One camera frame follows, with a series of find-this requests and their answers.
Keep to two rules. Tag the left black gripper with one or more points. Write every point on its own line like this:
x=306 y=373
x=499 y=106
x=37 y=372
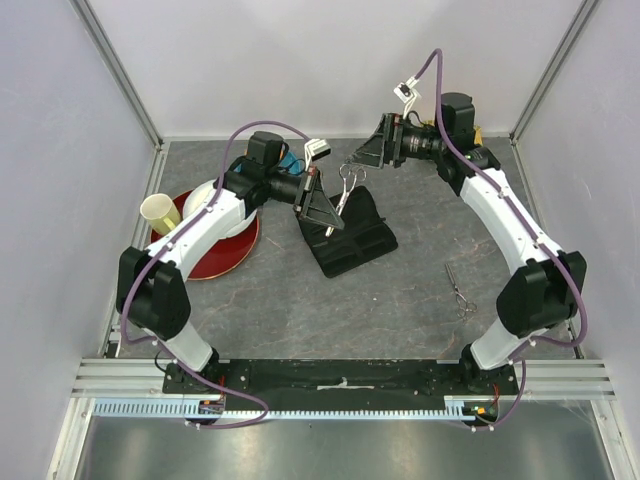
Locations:
x=311 y=201

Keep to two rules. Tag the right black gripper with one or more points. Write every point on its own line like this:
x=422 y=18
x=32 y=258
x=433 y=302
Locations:
x=385 y=146

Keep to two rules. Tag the silver scissors with black blades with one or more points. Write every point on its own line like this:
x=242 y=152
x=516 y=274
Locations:
x=350 y=175

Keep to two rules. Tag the black zipper tool case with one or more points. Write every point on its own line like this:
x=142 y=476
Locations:
x=365 y=238

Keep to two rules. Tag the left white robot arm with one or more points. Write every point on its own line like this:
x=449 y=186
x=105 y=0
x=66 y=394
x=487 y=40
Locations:
x=151 y=290

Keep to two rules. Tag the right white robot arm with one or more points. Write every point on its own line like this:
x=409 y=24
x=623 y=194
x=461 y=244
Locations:
x=545 y=279

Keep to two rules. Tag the teal dotted plate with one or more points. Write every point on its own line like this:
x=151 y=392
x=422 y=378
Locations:
x=290 y=163

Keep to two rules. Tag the red round plate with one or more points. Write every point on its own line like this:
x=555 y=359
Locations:
x=226 y=254

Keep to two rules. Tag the woven bamboo basket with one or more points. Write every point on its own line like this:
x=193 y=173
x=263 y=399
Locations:
x=478 y=139

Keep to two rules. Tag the white paper plate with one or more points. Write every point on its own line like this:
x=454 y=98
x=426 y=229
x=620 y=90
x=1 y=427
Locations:
x=204 y=192

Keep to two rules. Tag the cream yellow mug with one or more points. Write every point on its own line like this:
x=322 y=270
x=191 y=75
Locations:
x=161 y=213

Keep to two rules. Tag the silver thinning scissors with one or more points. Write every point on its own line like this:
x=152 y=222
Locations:
x=464 y=306

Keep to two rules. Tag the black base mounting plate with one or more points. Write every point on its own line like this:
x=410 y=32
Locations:
x=358 y=385

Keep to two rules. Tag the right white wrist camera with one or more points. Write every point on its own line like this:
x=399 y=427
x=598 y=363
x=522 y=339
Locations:
x=407 y=93

